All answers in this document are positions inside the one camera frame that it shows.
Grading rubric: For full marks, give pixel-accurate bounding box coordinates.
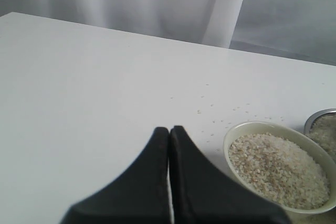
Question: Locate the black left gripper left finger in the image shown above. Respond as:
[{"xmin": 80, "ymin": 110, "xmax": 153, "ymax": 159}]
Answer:
[{"xmin": 61, "ymin": 127, "xmax": 171, "ymax": 224}]

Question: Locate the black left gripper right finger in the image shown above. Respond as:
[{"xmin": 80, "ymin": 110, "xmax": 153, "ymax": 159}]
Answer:
[{"xmin": 169, "ymin": 126, "xmax": 291, "ymax": 223}]

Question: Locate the spilled rice on table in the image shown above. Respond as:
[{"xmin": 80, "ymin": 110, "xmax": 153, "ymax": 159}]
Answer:
[{"xmin": 168, "ymin": 82, "xmax": 286, "ymax": 153}]

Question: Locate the rice in white bowl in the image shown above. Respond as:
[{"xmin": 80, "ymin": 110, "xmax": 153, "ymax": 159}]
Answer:
[{"xmin": 228, "ymin": 133, "xmax": 330, "ymax": 210}]

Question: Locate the white ceramic bowl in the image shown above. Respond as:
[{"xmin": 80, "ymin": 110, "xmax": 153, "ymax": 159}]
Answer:
[{"xmin": 223, "ymin": 121, "xmax": 335, "ymax": 216}]

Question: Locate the rice in steel pan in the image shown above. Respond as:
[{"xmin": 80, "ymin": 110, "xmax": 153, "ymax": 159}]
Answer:
[{"xmin": 308, "ymin": 114, "xmax": 335, "ymax": 162}]

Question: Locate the stainless steel round pan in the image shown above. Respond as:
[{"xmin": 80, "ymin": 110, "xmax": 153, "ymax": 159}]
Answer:
[{"xmin": 303, "ymin": 109, "xmax": 336, "ymax": 135}]

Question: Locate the white backdrop curtain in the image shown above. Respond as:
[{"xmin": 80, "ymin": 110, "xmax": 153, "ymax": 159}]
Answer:
[{"xmin": 1, "ymin": 0, "xmax": 335, "ymax": 65}]

